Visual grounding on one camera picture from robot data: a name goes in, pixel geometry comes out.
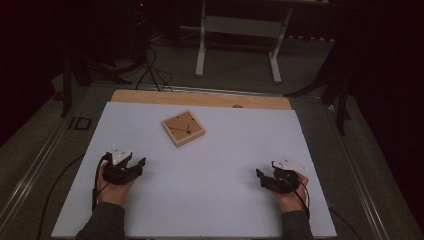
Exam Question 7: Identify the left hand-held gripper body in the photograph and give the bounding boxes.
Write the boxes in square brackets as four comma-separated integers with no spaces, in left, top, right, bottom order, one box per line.
[102,144,139,186]

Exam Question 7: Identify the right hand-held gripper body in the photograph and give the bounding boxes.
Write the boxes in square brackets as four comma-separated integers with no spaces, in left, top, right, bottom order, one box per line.
[269,157,308,194]

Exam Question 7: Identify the wooden picture frame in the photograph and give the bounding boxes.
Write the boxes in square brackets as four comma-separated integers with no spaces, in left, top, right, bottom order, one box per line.
[161,109,206,148]

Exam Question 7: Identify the person's left hand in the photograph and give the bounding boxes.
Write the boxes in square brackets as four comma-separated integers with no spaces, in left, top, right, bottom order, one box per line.
[96,159,136,208]

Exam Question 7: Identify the person's right hand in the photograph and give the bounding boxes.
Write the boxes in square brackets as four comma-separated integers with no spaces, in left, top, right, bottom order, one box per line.
[273,171,310,214]

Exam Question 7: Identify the black floor stand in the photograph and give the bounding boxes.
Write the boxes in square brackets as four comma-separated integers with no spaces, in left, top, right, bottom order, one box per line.
[284,33,353,136]
[59,49,133,118]

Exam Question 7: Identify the white metal stand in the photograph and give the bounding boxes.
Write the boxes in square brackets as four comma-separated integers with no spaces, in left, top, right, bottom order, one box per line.
[194,0,294,84]

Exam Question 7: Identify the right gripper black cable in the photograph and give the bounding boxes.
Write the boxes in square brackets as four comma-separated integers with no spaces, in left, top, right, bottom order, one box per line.
[283,176,312,221]

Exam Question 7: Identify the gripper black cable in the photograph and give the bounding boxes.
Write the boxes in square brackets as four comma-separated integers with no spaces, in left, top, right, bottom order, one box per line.
[283,176,312,221]
[91,153,113,213]

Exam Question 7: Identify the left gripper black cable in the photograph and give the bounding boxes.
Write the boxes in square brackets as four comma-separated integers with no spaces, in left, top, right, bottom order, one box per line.
[91,153,113,213]

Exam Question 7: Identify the black rectangular floor bracket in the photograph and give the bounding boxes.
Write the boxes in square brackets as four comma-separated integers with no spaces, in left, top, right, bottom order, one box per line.
[68,116,93,131]

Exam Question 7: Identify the black floor cable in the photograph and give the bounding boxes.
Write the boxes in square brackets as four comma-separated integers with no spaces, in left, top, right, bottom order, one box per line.
[35,153,86,240]
[328,206,363,240]

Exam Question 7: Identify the metal floor rail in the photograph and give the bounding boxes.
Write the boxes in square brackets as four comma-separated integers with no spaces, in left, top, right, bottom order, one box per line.
[324,103,391,240]
[0,109,74,228]

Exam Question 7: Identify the bundle of black floor cables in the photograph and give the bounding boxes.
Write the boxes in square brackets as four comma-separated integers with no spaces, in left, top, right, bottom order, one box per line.
[134,43,174,93]

